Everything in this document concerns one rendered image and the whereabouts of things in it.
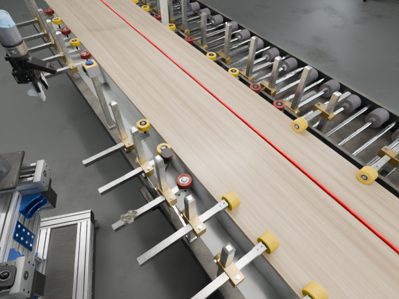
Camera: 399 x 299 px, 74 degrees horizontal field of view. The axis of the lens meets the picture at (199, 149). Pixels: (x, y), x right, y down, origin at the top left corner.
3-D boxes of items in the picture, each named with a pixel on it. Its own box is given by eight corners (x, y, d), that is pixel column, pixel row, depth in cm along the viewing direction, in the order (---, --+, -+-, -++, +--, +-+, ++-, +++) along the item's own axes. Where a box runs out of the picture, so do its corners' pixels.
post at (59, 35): (78, 86, 235) (55, 32, 198) (76, 83, 237) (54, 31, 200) (81, 84, 236) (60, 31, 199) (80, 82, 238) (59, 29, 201)
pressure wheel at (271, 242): (268, 243, 109) (255, 234, 116) (272, 257, 112) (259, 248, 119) (278, 235, 112) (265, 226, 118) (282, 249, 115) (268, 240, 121)
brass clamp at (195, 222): (196, 239, 118) (196, 234, 114) (179, 216, 125) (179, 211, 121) (207, 231, 120) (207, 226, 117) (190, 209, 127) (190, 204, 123)
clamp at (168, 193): (169, 207, 139) (168, 203, 135) (156, 189, 146) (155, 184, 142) (178, 202, 141) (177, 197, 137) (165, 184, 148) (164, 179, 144)
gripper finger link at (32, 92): (33, 102, 118) (25, 82, 113) (47, 101, 119) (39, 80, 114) (31, 105, 115) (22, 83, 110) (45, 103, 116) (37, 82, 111)
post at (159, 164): (166, 210, 156) (156, 161, 119) (163, 206, 157) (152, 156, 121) (171, 207, 157) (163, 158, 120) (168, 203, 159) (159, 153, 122)
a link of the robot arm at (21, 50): (25, 37, 104) (21, 47, 99) (31, 47, 108) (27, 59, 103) (4, 38, 103) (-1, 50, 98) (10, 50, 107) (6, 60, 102)
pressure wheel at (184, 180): (183, 199, 145) (181, 188, 136) (174, 188, 149) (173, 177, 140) (195, 191, 148) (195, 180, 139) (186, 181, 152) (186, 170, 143)
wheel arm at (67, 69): (38, 82, 210) (36, 78, 206) (37, 80, 211) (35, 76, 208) (91, 64, 226) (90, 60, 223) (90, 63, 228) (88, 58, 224)
